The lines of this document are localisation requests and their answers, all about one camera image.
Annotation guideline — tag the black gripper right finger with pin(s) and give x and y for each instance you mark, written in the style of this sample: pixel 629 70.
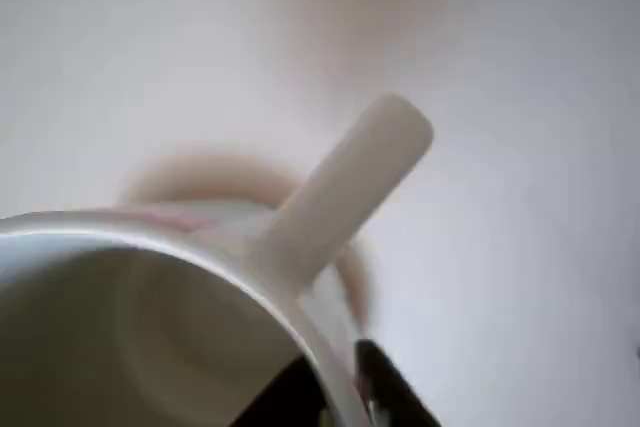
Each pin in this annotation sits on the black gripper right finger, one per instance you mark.
pixel 395 392

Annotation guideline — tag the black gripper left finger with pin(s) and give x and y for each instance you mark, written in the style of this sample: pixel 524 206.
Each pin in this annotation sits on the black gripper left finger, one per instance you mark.
pixel 290 397

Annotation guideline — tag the white measuring cup with handle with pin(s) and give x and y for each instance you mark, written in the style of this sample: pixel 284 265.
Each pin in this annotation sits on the white measuring cup with handle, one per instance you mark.
pixel 280 272

